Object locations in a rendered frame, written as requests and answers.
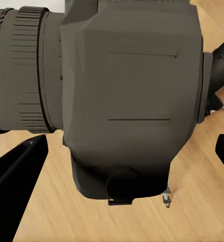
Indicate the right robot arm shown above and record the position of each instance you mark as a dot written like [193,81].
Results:
[216,80]

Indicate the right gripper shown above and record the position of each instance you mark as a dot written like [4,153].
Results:
[216,82]

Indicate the digital camera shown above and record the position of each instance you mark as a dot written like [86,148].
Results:
[126,80]

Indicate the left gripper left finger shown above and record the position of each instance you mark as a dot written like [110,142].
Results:
[19,171]

